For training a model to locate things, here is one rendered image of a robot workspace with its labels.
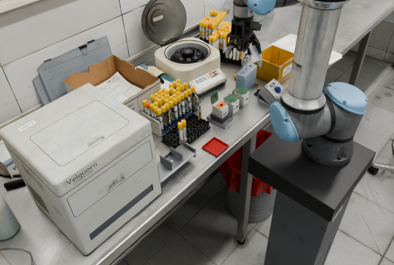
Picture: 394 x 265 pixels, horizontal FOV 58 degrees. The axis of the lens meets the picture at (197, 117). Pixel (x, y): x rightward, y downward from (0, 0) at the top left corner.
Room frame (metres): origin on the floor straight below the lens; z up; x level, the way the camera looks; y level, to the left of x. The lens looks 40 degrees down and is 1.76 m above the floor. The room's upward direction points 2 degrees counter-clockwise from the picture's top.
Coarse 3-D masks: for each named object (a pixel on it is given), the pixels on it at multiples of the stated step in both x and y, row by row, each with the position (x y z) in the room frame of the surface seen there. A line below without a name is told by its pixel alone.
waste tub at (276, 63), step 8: (272, 48) 1.41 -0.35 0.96; (280, 48) 1.38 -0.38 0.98; (264, 56) 1.38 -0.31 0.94; (272, 56) 1.41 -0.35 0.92; (280, 56) 1.38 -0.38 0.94; (288, 56) 1.35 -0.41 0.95; (256, 64) 1.32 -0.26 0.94; (264, 64) 1.29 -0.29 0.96; (272, 64) 1.26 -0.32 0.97; (280, 64) 1.37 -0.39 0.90; (288, 64) 1.28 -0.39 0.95; (256, 72) 1.31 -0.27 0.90; (264, 72) 1.28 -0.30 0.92; (272, 72) 1.26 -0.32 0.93; (280, 72) 1.24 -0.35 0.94; (288, 72) 1.29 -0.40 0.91; (264, 80) 1.28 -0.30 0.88; (280, 80) 1.25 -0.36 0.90
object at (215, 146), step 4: (212, 140) 0.92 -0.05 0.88; (216, 140) 0.92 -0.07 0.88; (220, 140) 0.91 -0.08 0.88; (208, 144) 0.90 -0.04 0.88; (212, 144) 0.90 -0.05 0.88; (216, 144) 0.90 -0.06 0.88; (220, 144) 0.90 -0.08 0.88; (224, 144) 0.90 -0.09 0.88; (204, 148) 0.88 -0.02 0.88; (208, 148) 0.88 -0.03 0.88; (212, 148) 0.88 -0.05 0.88; (216, 148) 0.88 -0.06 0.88; (220, 148) 0.88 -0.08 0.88; (224, 148) 0.87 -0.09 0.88; (212, 152) 0.86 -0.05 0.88; (216, 152) 0.86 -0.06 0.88; (220, 152) 0.86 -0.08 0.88; (216, 156) 0.84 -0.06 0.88
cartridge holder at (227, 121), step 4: (228, 112) 1.04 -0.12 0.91; (208, 116) 1.04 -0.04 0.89; (212, 116) 1.02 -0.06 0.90; (216, 116) 1.01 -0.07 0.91; (228, 116) 1.02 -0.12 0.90; (212, 120) 1.02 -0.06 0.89; (216, 120) 1.01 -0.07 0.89; (220, 120) 1.00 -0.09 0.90; (224, 120) 1.00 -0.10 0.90; (228, 120) 1.01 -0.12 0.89; (232, 120) 1.01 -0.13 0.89; (220, 124) 1.00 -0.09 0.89; (224, 124) 0.99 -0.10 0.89; (228, 124) 0.99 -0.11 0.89
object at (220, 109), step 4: (212, 104) 1.04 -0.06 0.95; (216, 104) 1.03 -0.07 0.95; (220, 104) 1.03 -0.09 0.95; (224, 104) 1.03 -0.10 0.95; (212, 108) 1.03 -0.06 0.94; (216, 108) 1.02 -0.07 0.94; (220, 108) 1.01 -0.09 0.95; (224, 108) 1.02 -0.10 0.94; (228, 108) 1.03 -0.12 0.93; (212, 112) 1.03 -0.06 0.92; (216, 112) 1.02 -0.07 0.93; (220, 112) 1.01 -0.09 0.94; (224, 112) 1.01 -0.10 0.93; (220, 116) 1.01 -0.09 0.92; (224, 116) 1.01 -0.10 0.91
